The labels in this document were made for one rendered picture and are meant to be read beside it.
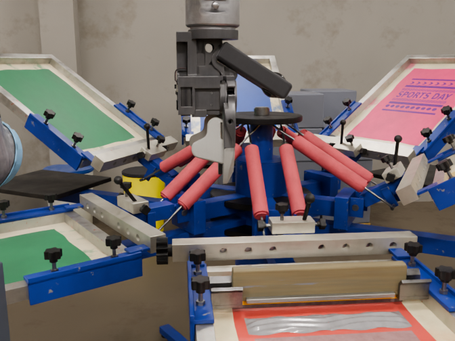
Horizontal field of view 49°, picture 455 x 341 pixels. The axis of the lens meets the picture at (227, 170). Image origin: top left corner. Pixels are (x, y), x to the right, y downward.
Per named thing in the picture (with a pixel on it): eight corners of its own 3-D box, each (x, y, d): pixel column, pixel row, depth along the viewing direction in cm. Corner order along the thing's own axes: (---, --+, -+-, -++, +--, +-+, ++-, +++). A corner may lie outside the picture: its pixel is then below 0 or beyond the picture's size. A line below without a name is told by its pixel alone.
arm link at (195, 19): (235, 1, 73) (244, -6, 65) (235, 34, 74) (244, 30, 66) (184, 0, 72) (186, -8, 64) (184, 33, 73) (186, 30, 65)
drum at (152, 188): (166, 243, 430) (165, 174, 417) (122, 245, 426) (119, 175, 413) (166, 229, 466) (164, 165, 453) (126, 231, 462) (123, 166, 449)
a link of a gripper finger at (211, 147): (191, 184, 71) (189, 119, 72) (233, 183, 72) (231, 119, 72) (192, 184, 68) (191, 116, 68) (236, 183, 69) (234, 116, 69)
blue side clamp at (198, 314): (214, 346, 105) (214, 315, 103) (190, 347, 104) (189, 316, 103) (206, 284, 134) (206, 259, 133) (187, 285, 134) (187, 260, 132)
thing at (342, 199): (399, 245, 165) (401, 210, 163) (156, 254, 158) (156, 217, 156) (327, 185, 245) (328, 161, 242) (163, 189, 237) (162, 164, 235)
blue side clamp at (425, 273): (468, 332, 110) (471, 303, 109) (446, 333, 110) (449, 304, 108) (407, 275, 139) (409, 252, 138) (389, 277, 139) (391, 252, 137)
